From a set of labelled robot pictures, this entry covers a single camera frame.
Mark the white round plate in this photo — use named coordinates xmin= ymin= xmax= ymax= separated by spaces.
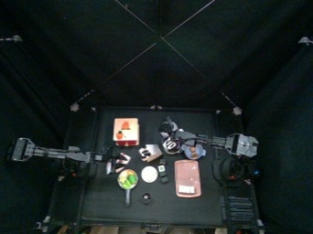
xmin=140 ymin=165 xmax=159 ymax=184

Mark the pink rectangular tray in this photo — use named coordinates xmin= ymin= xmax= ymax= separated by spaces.
xmin=174 ymin=159 xmax=203 ymax=198

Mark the thin white cord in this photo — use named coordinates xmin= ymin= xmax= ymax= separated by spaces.
xmin=113 ymin=0 xmax=238 ymax=110
xmin=73 ymin=0 xmax=216 ymax=105

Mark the pale kettle with black handle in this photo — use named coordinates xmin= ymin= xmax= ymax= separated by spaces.
xmin=158 ymin=117 xmax=179 ymax=135

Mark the white toy knife block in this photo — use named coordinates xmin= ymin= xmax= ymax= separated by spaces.
xmin=137 ymin=144 xmax=163 ymax=163

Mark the light blue bowl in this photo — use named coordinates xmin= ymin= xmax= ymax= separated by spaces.
xmin=180 ymin=144 xmax=206 ymax=161

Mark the black pot lid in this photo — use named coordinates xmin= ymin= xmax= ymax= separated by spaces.
xmin=163 ymin=138 xmax=183 ymax=154

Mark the toy frying pan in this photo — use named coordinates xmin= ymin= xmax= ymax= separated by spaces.
xmin=116 ymin=168 xmax=139 ymax=207

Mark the small black cup metal rim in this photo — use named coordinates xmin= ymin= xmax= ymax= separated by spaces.
xmin=140 ymin=191 xmax=152 ymax=204

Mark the bright green toy vegetable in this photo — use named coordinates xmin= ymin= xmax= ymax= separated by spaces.
xmin=125 ymin=173 xmax=137 ymax=188

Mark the black cloth backdrop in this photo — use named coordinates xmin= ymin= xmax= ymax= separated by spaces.
xmin=0 ymin=0 xmax=313 ymax=214

